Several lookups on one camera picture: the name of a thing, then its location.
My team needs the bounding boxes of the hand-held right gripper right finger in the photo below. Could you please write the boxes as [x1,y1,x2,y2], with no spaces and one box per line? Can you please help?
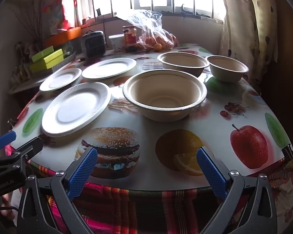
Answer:
[197,146,277,234]

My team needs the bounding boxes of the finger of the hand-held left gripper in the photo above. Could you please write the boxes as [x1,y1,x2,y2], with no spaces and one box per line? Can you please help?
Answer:
[0,130,17,156]
[7,137,44,163]

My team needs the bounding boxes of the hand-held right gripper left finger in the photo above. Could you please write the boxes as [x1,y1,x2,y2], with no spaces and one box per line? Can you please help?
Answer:
[17,147,98,234]

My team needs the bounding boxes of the white foam plate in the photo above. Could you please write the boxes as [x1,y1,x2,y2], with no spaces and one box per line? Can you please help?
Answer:
[39,68,82,92]
[82,58,137,80]
[41,82,112,137]

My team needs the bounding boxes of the beige paper bowl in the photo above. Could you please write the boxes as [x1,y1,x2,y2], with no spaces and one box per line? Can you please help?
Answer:
[157,52,210,78]
[122,69,208,122]
[205,55,249,83]

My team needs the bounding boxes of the grey side shelf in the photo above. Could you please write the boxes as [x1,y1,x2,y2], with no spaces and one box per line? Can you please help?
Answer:
[8,73,49,94]

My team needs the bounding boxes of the food print vinyl tablecloth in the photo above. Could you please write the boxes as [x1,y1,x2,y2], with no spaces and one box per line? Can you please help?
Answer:
[11,43,292,192]

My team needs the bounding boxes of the lime green box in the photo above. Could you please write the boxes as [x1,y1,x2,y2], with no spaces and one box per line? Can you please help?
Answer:
[29,49,64,73]

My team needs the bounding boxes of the olive green box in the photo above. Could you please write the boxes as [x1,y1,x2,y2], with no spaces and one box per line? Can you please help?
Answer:
[31,46,54,62]

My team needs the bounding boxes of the grey corrugated tray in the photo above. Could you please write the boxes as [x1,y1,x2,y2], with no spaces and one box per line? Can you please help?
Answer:
[51,51,77,72]

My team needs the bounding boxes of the orange plastic tray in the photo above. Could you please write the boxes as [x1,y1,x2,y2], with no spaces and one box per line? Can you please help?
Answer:
[43,27,82,48]

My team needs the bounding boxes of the dried branches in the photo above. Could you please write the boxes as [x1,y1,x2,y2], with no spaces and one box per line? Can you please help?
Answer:
[8,0,46,44]

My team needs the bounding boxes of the small black grey heater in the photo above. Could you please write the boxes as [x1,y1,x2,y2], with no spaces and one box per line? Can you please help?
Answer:
[81,30,106,60]

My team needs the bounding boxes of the white plastic tub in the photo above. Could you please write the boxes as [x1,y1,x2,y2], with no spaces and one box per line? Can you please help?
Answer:
[109,34,125,51]

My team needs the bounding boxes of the colourful gift bag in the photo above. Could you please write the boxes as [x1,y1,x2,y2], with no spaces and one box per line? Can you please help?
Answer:
[43,0,77,36]

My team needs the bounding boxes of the brown wooden cabinet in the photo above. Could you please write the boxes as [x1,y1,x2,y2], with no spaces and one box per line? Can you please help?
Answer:
[259,0,293,152]

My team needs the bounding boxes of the plastic bag of oranges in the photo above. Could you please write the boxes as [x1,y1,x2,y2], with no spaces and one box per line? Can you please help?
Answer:
[117,9,180,52]

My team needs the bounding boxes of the glass jar with red label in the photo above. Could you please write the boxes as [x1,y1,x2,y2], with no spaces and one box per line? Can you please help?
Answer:
[122,26,137,52]

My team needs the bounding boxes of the patterned yellow curtain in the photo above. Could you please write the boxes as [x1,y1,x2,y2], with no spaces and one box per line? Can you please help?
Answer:
[218,0,279,64]

